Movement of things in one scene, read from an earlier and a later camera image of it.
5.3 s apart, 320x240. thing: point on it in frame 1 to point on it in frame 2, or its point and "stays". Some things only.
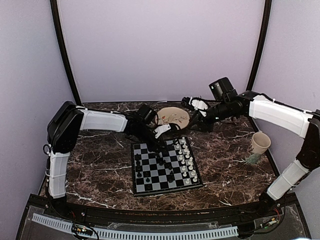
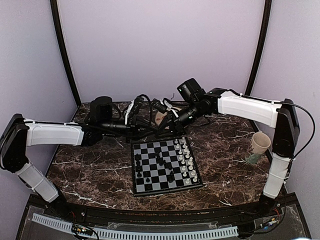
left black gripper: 155,146 to 135,131
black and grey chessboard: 174,168 stays
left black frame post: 59,31 stays
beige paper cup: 261,142 stays
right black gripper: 205,126 to 176,127
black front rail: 110,215 stays
